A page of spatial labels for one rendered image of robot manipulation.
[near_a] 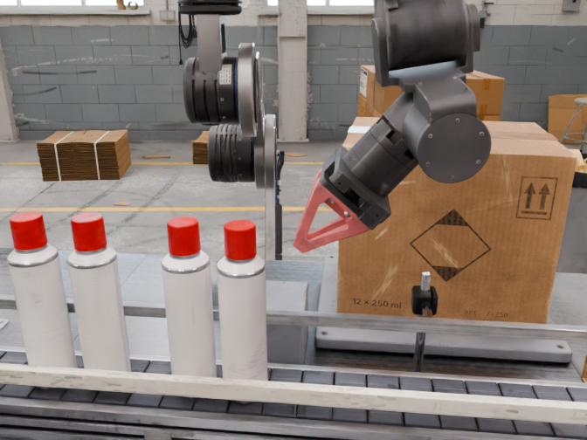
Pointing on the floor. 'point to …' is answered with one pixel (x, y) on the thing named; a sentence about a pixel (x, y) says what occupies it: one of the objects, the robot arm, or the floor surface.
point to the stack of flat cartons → (85, 155)
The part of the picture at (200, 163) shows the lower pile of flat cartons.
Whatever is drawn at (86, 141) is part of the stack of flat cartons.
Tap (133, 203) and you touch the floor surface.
